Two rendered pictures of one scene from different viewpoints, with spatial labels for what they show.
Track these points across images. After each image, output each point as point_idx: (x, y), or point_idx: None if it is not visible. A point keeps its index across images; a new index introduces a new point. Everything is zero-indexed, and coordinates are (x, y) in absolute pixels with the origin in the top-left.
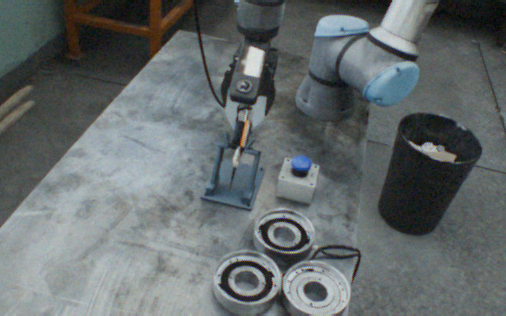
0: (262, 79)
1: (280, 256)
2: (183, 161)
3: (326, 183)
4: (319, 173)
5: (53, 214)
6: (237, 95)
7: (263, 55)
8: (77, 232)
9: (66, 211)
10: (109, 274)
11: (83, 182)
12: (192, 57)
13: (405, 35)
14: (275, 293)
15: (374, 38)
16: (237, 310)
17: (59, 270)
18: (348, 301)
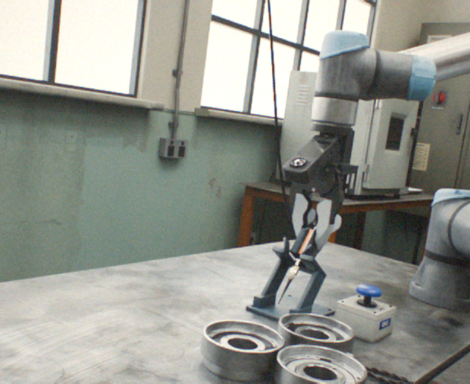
0: (321, 166)
1: (296, 342)
2: (248, 289)
3: (407, 337)
4: (402, 331)
5: (96, 282)
6: (289, 169)
7: (327, 145)
8: (107, 293)
9: (109, 283)
10: (110, 318)
11: (140, 276)
12: None
13: None
14: (265, 351)
15: None
16: (214, 359)
17: (67, 305)
18: (355, 382)
